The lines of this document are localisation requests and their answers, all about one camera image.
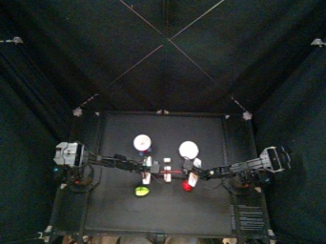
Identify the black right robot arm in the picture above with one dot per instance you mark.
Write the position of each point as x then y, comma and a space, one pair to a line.
246, 165

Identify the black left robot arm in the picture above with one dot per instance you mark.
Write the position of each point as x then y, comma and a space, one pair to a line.
114, 161

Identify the long toy sushi roll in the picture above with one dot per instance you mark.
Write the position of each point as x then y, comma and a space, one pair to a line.
167, 178

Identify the short toy sushi piece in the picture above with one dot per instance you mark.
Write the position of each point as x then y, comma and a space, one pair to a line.
167, 160

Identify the glossy red toy fruit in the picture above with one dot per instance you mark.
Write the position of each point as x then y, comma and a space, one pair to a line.
184, 187

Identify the yellow-green toy fruit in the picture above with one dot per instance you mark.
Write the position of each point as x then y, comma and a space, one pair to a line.
142, 191

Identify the white round plate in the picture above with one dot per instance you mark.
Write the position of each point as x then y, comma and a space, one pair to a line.
189, 150

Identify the white printed label sticker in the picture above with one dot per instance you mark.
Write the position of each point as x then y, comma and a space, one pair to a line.
250, 217

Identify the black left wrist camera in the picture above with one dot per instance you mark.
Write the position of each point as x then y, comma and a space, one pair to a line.
155, 167

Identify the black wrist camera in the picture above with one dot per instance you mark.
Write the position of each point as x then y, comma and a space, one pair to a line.
155, 167
187, 164

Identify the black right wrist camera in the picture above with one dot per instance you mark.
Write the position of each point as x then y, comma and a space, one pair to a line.
187, 164

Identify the silver frame corner bracket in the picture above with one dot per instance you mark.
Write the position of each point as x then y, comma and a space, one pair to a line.
16, 40
247, 115
76, 111
317, 42
162, 111

